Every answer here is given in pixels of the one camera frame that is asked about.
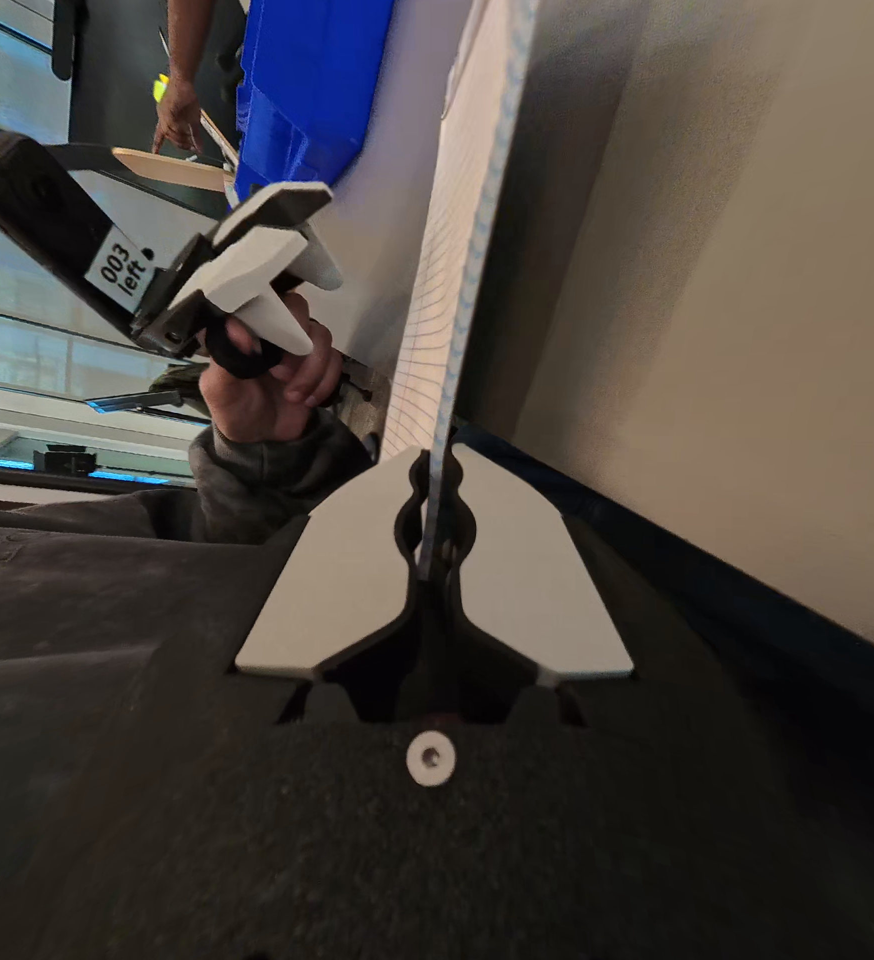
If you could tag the white lined notepad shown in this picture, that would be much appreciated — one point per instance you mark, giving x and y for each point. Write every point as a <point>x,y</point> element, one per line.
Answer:
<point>444,225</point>

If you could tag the person's left forearm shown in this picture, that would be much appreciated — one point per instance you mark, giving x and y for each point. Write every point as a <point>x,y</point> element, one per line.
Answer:
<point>272,480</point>

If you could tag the blue plastic bin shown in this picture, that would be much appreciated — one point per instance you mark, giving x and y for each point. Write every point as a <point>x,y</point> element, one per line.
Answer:
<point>309,75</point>

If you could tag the person's left hand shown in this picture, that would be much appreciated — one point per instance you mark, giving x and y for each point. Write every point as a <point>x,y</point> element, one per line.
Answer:
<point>257,409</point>

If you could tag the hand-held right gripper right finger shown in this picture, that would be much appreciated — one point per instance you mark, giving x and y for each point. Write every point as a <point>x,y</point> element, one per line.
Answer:
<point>549,585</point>

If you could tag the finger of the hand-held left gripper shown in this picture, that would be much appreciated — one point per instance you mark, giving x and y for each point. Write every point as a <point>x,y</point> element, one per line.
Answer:
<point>272,206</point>
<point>242,274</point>

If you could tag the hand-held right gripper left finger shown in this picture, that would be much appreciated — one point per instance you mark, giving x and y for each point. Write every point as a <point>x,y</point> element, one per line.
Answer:
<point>317,585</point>

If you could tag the white document stand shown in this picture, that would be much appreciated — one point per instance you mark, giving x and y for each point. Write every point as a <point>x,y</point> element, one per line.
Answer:
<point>174,169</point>

